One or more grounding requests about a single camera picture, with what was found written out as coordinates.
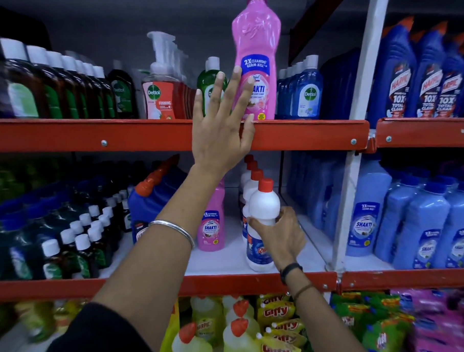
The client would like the person's left hand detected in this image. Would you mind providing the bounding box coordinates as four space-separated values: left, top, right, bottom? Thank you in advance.
188 65 260 181

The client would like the person's right hand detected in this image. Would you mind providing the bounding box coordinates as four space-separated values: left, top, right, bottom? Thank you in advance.
246 205 308 274

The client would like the white bottle with red cap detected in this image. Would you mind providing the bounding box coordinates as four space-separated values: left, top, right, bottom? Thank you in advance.
239 161 259 193
242 178 284 274
237 154 255 174
241 169 266 220

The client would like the person's right forearm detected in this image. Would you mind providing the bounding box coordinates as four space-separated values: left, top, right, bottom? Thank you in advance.
280 261 372 352

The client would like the person's left forearm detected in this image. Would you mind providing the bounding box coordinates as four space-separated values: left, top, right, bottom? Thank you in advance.
87 163 233 352

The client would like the green bottle with white cap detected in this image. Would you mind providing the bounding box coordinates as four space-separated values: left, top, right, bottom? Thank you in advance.
195 56 230 117

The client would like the row of red pump bottles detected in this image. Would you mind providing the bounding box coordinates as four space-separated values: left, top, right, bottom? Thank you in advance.
139 30 198 121

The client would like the small pink cleaner bottle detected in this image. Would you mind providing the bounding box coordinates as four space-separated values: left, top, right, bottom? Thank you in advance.
194 178 228 253

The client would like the white shelf board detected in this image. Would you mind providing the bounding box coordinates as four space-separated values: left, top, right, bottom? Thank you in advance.
98 212 336 282

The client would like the black wristband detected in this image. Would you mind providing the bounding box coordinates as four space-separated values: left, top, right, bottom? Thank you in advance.
279 262 304 285

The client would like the tall pink cleaner bottle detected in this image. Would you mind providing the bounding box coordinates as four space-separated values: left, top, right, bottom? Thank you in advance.
227 0 286 123

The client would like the long orange shelf beam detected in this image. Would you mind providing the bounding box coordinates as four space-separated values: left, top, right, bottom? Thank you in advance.
0 102 371 166
0 266 340 307

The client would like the row of blue white-capped bottles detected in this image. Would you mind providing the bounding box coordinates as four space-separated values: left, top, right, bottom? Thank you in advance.
274 54 325 122

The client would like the dark green bottle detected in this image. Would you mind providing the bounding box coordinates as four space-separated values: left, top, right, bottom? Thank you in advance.
107 59 139 121

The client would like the silver bangle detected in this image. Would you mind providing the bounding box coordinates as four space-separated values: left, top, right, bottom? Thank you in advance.
148 219 196 252

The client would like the pile of yellow pouches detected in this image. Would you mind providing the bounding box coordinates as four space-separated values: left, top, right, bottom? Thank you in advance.
254 291 314 352

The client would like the blue toilet cleaner red cap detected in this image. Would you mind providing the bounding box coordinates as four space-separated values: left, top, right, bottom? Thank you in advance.
125 154 192 245

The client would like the brown diagonal rack brace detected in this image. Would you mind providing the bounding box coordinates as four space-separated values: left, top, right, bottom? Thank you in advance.
286 0 362 64

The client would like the group of yellow red-capped bottles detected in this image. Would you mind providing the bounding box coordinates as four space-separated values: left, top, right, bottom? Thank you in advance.
168 294 263 352

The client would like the row of brown antiseptic bottles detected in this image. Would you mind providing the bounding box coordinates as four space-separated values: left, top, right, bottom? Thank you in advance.
0 33 117 124

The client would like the pile of green pouches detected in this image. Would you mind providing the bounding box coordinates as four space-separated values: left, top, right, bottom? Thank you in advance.
329 289 417 352

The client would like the short orange shelf beam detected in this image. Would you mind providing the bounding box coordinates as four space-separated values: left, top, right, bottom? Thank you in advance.
339 265 464 293
374 114 464 152

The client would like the group of light blue bottles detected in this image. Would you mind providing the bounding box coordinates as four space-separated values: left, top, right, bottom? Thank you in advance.
285 145 464 276

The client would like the group of small dark bottles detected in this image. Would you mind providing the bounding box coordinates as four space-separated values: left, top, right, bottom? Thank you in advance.
39 188 134 281

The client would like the row of dark blue toilet cleaners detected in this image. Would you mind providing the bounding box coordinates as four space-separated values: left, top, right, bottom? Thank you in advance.
317 13 464 125

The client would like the black sleeve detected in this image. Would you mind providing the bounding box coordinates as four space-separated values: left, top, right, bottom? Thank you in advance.
30 299 160 352

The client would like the pile of pink pouches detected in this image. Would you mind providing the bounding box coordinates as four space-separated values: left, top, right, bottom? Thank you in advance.
391 286 464 352

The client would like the group of teal blue bottles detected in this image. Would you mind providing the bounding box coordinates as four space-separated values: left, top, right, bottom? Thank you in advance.
0 160 106 283

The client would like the group of yellow-green bottles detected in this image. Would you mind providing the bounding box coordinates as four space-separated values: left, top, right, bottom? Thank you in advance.
0 299 88 346

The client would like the brown thread bracelet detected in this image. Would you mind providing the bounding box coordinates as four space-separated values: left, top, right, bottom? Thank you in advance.
292 283 317 301

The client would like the white upright rack post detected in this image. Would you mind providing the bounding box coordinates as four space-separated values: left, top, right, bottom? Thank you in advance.
318 0 405 273

